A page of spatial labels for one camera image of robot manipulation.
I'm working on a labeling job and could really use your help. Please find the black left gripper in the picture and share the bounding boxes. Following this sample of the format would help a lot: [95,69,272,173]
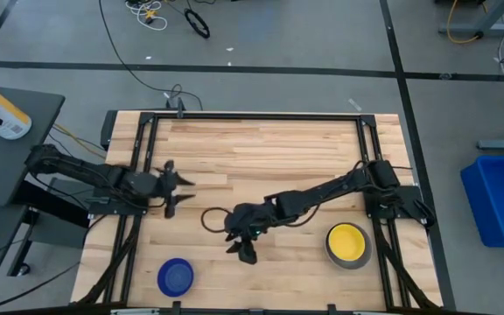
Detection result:
[131,159,197,220]

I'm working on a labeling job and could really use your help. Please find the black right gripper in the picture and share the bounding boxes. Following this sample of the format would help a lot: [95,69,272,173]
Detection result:
[223,202,280,265]

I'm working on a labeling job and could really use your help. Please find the blue plastic bowl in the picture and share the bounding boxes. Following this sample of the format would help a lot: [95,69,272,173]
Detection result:
[157,257,195,298]

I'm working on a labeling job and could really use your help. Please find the yellow plastic bowl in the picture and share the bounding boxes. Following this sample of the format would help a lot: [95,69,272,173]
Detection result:
[327,223,367,263]

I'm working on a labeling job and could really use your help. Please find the dark grey side table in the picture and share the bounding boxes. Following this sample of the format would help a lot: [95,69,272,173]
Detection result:
[0,84,67,207]

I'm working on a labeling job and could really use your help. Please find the large blue plastic bin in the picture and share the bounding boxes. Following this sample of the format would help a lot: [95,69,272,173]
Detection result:
[460,154,504,249]

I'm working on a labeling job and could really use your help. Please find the grey metal bar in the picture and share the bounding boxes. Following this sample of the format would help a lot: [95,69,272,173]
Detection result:
[476,139,504,151]

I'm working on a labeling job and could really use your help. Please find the grey metal stand leg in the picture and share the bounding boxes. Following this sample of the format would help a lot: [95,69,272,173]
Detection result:
[437,0,504,39]

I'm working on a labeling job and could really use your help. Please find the black right arm cable loop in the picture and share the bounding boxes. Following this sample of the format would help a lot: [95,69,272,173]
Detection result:
[200,206,235,235]

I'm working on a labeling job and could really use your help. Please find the black aluminium table frame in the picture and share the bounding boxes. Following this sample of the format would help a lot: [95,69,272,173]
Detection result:
[74,110,445,312]

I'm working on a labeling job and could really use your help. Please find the thin yellow wire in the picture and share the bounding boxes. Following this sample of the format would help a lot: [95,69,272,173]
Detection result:
[52,122,107,159]

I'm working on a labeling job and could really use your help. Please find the long black floor cable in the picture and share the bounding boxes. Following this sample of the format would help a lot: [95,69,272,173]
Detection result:
[98,0,204,111]

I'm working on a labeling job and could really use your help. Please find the coiled black cable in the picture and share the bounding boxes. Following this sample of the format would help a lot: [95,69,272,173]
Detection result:
[183,8,212,40]

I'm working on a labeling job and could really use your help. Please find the white cable bundle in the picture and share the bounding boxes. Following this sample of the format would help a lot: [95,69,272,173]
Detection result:
[124,0,169,32]

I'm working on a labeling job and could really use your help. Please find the yellow floor cable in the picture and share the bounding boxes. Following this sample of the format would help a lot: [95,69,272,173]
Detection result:
[445,0,490,46]

